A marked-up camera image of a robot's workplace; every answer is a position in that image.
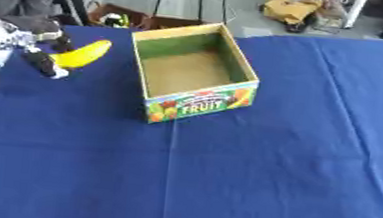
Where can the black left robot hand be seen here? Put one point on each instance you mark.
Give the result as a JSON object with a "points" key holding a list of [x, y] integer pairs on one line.
{"points": [[42, 60]]}

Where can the yellow toy banana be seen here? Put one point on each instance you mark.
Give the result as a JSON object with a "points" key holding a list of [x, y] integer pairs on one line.
{"points": [[83, 55]]}

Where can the tan cardboard box green inside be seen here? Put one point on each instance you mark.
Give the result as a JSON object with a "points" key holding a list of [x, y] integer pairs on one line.
{"points": [[195, 78]]}

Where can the brown bag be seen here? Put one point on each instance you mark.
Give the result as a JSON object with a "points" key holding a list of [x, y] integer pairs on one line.
{"points": [[133, 18]]}

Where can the yellow bag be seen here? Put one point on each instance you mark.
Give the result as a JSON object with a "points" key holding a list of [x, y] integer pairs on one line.
{"points": [[289, 10]]}

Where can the black tripod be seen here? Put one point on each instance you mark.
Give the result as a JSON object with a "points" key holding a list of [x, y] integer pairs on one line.
{"points": [[193, 0]]}

